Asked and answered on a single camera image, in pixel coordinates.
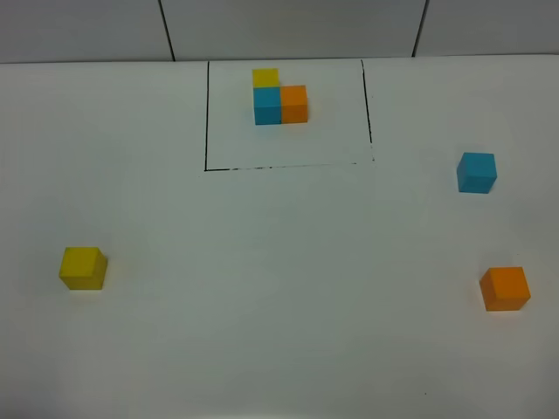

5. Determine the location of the orange template block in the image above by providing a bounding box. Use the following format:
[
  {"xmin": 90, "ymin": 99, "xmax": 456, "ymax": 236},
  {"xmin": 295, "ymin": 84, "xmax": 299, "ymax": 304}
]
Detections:
[{"xmin": 280, "ymin": 85, "xmax": 308, "ymax": 124}]

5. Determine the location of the blue template block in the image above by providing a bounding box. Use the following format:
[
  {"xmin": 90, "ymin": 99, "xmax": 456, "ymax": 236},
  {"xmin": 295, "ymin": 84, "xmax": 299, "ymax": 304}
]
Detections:
[{"xmin": 253, "ymin": 86, "xmax": 282, "ymax": 126}]

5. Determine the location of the yellow template block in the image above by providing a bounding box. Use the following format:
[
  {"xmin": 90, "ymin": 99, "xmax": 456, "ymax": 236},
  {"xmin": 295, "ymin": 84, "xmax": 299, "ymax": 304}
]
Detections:
[{"xmin": 252, "ymin": 68, "xmax": 280, "ymax": 88}]

